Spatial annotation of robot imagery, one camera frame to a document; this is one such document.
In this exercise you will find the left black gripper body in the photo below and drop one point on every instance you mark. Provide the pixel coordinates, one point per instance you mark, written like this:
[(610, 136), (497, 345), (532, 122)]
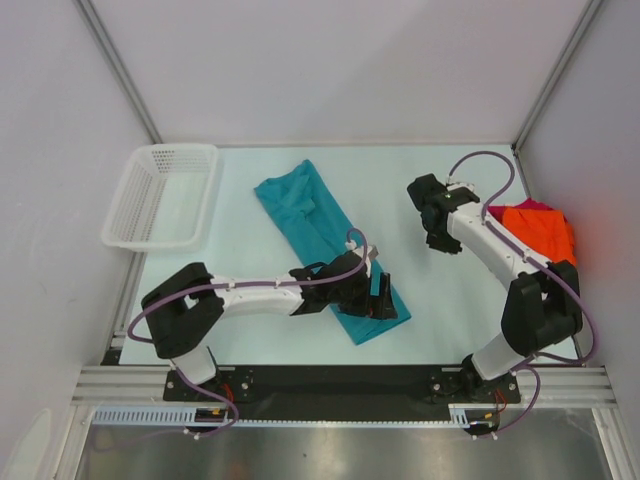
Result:
[(357, 301)]

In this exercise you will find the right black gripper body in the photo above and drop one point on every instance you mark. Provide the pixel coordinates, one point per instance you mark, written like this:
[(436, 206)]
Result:
[(439, 241)]

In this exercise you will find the teal t shirt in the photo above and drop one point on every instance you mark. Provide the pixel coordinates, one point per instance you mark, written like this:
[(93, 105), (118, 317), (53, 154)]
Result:
[(306, 213)]

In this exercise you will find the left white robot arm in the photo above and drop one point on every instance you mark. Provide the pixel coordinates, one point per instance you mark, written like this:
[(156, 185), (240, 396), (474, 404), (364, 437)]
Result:
[(181, 311)]

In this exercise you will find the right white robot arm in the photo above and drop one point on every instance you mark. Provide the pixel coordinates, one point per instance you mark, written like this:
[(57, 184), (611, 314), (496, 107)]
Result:
[(540, 309)]

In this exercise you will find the magenta folded t shirt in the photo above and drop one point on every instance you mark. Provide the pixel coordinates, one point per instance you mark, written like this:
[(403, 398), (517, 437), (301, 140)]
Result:
[(499, 211)]

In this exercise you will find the orange folded t shirt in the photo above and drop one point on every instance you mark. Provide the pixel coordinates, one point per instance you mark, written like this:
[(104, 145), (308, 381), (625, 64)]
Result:
[(545, 231)]

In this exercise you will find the white plastic basket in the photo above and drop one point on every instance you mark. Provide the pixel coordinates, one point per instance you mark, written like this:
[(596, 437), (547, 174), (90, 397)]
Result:
[(165, 198)]

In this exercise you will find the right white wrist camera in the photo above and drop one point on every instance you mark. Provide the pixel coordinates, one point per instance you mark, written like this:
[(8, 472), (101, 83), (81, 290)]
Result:
[(458, 185)]

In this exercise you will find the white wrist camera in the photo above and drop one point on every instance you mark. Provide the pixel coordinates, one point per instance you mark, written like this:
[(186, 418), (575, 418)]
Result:
[(458, 185), (367, 250)]

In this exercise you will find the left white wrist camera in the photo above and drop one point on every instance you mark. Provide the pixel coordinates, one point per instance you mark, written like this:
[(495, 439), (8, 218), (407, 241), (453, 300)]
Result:
[(367, 250)]

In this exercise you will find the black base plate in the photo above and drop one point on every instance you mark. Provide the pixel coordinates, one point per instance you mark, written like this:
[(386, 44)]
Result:
[(356, 393)]

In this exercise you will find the white slotted cable duct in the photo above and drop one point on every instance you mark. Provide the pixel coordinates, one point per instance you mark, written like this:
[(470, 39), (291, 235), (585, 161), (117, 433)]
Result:
[(193, 417)]

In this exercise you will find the aluminium frame rail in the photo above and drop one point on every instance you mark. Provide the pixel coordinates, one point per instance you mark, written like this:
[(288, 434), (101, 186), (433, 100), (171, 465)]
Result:
[(561, 387)]

